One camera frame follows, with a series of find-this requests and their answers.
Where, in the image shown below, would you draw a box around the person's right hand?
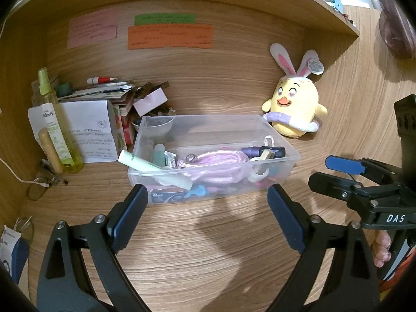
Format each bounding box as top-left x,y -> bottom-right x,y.
372,232 -> 393,269

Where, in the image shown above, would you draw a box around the purple bottle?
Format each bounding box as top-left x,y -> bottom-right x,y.
241,146 -> 287,160

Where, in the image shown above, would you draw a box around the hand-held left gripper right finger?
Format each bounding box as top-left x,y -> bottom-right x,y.
267,184 -> 381,312

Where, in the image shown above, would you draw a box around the red printed cartons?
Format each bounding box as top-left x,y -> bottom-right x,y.
111,104 -> 138,146

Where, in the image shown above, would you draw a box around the blue white packet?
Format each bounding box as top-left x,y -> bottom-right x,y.
0,224 -> 30,285

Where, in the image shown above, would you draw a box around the blue small box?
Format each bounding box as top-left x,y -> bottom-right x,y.
149,188 -> 186,206

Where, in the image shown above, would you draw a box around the pink paper box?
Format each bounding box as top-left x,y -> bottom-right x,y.
133,87 -> 168,117

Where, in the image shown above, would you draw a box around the small clear bowl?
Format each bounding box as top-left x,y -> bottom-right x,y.
139,116 -> 176,136

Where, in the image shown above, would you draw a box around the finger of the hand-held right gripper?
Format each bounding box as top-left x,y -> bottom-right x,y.
308,172 -> 375,209
325,155 -> 406,186

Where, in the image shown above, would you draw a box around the blue clip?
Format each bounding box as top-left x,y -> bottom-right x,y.
186,184 -> 209,199

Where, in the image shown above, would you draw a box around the white tube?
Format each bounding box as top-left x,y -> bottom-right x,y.
118,149 -> 193,190

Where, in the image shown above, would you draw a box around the green spray bottle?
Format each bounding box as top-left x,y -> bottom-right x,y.
38,67 -> 86,174

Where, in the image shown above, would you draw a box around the white paper box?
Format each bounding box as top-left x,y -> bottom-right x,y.
28,100 -> 119,164

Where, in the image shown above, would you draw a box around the orange sticky note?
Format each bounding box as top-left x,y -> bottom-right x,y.
127,24 -> 214,50

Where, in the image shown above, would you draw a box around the eyeglasses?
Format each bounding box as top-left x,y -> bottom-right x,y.
27,175 -> 63,201

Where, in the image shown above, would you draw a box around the white tape roll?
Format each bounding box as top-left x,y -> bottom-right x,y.
248,165 -> 271,183

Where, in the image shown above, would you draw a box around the pink rope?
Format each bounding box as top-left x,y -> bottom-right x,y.
175,149 -> 253,186

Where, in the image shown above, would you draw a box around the dark pink bag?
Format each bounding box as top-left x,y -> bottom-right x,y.
378,0 -> 416,60

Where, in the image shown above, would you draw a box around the beige tube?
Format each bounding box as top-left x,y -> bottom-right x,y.
38,127 -> 65,175

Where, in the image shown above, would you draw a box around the teal small bottle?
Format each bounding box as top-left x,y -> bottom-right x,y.
152,144 -> 167,167

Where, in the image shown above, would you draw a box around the pink sticky note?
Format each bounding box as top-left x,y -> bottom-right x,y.
67,8 -> 118,49

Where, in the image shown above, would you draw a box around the red white pen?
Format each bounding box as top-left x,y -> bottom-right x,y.
87,76 -> 116,85

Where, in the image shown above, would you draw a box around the small white sachet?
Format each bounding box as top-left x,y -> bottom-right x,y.
163,150 -> 178,168

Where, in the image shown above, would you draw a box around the yellow chick plush toy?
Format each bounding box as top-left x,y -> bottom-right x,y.
262,42 -> 328,138

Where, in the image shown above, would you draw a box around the green bottle cap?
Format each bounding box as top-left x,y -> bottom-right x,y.
56,82 -> 73,98

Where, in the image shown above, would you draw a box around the stack of paper packets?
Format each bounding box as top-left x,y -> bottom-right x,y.
58,81 -> 139,105

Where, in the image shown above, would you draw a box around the green sticky note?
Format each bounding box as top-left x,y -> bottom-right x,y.
134,13 -> 197,26

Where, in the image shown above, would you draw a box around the clear plastic wrapper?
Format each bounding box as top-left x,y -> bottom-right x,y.
14,215 -> 34,236

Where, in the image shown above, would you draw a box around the clear plastic storage box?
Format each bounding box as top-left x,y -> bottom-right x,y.
127,114 -> 301,209

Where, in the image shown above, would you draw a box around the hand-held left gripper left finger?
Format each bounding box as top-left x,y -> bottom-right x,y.
36,184 -> 153,312

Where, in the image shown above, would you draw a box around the white cable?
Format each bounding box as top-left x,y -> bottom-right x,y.
0,157 -> 50,189

